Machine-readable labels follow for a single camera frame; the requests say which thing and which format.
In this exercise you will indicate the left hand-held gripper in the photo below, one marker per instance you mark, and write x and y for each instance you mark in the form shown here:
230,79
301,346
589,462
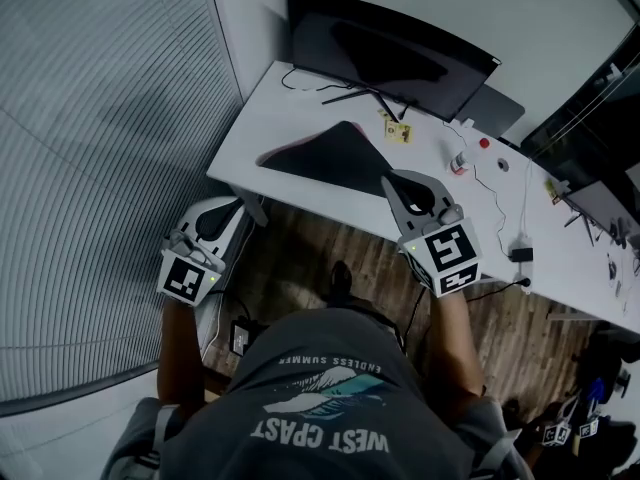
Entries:
187,275

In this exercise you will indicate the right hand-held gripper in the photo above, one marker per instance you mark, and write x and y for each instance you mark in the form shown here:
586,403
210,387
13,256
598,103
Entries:
447,255

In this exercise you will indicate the pink mat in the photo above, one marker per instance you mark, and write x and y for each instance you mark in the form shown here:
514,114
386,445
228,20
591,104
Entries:
340,158

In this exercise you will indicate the person's right forearm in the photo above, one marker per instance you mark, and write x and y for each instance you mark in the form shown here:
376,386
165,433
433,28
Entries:
455,353

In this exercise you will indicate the person's left forearm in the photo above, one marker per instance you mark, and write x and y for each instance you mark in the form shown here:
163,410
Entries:
180,358

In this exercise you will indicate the white desk leg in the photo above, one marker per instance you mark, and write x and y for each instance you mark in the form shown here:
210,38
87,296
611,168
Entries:
254,210

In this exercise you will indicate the clear bottle with red cap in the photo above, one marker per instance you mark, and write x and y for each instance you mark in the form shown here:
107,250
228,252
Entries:
460,163

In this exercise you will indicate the yellow snack packet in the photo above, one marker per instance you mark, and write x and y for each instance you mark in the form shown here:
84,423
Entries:
398,132
552,190

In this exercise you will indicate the small white plug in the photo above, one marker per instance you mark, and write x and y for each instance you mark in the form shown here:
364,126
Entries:
465,123

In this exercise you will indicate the small yellow wrapper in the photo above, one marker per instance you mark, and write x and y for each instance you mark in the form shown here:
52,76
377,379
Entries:
383,113

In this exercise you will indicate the person's right shoe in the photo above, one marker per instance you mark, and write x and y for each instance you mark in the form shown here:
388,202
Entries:
341,278

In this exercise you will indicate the black adapter box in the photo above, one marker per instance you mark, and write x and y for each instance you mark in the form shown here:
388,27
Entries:
521,254

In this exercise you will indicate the person's dark trousers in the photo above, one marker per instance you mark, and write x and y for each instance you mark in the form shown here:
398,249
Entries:
370,313

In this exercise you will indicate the black box with label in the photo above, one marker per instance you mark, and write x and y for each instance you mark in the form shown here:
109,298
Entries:
242,338

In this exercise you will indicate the grey desk divider panel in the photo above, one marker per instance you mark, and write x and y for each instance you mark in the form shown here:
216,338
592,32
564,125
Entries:
495,110

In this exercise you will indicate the white slatted window blind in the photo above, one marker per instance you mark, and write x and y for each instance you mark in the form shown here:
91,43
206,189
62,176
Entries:
100,118

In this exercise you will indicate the brown cardboard sheet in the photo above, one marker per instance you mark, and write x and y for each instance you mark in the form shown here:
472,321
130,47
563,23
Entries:
215,378

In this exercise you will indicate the black curved monitor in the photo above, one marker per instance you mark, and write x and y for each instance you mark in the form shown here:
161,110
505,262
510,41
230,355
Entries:
390,53

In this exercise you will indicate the dark glass partition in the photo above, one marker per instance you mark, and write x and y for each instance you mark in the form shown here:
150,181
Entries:
585,138

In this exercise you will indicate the black flat monitor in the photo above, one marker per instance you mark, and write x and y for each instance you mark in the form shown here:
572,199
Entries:
600,208

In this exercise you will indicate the person in grey shirt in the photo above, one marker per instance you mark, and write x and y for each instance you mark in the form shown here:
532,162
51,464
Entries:
320,398

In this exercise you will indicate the black office chair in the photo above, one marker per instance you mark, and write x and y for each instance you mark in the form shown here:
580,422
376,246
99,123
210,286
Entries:
607,348

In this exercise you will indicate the small blue object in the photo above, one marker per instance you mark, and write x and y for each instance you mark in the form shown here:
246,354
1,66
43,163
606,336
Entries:
596,390

